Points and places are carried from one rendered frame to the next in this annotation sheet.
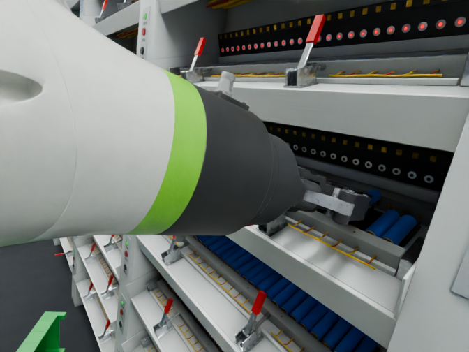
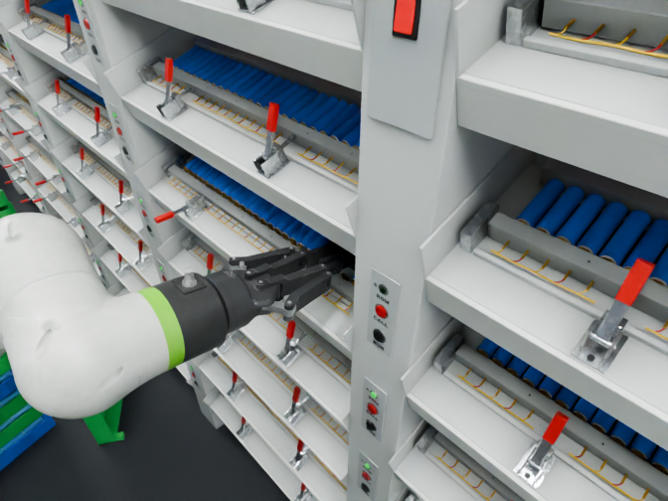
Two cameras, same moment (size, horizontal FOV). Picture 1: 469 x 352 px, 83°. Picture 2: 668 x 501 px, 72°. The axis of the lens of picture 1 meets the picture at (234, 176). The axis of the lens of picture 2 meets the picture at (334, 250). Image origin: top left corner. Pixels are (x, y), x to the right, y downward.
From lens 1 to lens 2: 43 cm
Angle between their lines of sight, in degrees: 26
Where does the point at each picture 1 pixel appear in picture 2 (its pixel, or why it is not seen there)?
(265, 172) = (222, 325)
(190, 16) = not seen: outside the picture
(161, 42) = (116, 39)
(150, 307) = not seen: hidden behind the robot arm
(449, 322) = (370, 354)
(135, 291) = not seen: hidden behind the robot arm
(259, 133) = (213, 307)
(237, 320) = (280, 340)
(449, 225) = (360, 305)
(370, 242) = (347, 294)
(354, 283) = (334, 327)
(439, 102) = (343, 232)
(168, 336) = (232, 350)
